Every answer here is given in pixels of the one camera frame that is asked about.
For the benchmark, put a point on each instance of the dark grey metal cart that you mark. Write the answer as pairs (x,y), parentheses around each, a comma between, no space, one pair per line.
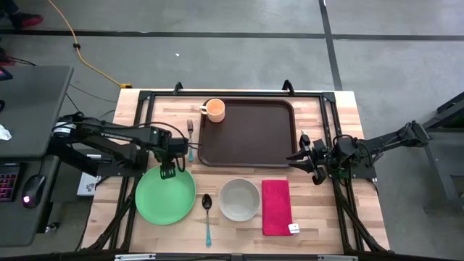
(440,174)

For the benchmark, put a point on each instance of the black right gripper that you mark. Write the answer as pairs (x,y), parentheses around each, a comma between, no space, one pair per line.
(333,156)

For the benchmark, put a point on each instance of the beige bowl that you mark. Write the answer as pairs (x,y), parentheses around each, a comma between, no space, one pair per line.
(239,199)

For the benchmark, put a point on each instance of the person's foot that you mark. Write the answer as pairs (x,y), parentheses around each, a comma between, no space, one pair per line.
(29,20)
(5,58)

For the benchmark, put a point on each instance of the white crumpled tissue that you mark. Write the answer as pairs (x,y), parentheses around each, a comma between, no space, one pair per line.
(4,133)

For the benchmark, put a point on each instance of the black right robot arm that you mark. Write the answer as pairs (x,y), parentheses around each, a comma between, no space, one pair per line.
(384,139)

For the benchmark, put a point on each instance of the green plate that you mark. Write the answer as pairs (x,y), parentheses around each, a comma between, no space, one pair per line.
(165,203)

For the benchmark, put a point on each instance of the red cloth napkin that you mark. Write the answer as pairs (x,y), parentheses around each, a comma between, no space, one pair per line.
(276,206)

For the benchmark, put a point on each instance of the grey desk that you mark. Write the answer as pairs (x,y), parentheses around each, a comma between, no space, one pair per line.
(32,94)

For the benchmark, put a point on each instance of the black computer mouse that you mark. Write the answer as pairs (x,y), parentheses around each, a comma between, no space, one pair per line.
(33,190)

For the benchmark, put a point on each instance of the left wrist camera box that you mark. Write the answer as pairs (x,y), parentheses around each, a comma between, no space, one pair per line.
(179,146)

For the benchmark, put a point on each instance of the dark brown serving tray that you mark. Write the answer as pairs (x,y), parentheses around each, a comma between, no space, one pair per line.
(253,137)

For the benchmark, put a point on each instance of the black aluminium table frame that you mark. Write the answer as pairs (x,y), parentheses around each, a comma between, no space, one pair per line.
(253,94)

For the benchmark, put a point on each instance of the backlit keyboard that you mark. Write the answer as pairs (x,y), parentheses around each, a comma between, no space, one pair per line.
(8,183)

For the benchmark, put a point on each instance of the person's leg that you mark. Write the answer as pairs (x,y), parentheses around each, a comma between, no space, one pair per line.
(7,5)

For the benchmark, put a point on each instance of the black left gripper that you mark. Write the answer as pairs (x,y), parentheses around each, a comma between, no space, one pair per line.
(161,145)

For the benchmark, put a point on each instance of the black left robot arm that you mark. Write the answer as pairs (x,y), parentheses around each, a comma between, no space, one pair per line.
(108,136)

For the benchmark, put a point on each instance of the white printed box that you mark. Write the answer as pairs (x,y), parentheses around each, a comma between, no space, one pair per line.
(87,185)

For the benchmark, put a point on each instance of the orange mug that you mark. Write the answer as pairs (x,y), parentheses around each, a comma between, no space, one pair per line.
(216,110)

